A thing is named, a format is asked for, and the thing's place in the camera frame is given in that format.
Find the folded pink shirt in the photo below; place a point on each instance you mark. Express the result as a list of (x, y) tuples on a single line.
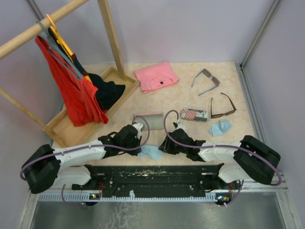
[(156, 77)]

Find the grey blue hanger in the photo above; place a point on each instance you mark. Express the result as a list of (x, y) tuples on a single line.
[(68, 64)]

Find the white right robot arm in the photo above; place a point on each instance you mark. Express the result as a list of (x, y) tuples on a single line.
[(248, 158)]

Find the flag newspaper print glasses case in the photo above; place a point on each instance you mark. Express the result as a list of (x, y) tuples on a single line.
[(194, 115)]

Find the dark navy garment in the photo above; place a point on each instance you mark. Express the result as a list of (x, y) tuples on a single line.
[(107, 92)]

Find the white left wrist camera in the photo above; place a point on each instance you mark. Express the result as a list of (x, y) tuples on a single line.
[(139, 127)]

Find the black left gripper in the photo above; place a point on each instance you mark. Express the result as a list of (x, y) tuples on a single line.
[(134, 152)]

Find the yellow hanger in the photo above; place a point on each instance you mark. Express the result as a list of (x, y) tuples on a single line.
[(60, 40)]

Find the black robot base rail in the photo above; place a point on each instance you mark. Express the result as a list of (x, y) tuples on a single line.
[(159, 183)]

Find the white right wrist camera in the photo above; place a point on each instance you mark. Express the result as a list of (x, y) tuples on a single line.
[(179, 125)]

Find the red hanging shirt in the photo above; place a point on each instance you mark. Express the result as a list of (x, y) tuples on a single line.
[(78, 95)]

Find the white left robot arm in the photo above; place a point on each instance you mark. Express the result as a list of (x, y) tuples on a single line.
[(48, 166)]

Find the light blue cleaning cloth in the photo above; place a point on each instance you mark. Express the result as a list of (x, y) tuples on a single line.
[(151, 152)]

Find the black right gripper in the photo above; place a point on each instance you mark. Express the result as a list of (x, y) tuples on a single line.
[(166, 147)]

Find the tortoiseshell brown sunglasses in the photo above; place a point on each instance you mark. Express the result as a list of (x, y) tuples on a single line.
[(223, 106)]

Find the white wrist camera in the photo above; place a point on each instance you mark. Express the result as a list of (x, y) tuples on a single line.
[(179, 125), (139, 127)]

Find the pink glasses case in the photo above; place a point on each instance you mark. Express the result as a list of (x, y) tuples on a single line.
[(154, 120)]

